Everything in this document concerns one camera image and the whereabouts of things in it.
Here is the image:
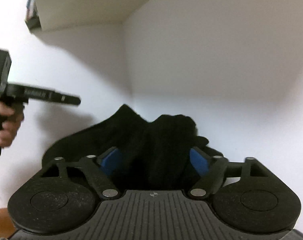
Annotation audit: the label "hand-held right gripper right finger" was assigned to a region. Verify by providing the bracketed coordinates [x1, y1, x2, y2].
[188, 147, 273, 200]

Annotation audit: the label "person's left hand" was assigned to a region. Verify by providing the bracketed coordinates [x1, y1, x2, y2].
[0, 102, 25, 148]

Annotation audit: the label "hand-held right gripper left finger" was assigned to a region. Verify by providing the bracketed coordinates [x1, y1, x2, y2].
[36, 147, 122, 200]

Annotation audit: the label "black sweatpants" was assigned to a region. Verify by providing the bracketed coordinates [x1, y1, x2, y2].
[41, 104, 230, 191]

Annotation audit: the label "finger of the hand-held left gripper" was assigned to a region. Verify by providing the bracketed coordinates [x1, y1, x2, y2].
[54, 90, 81, 107]

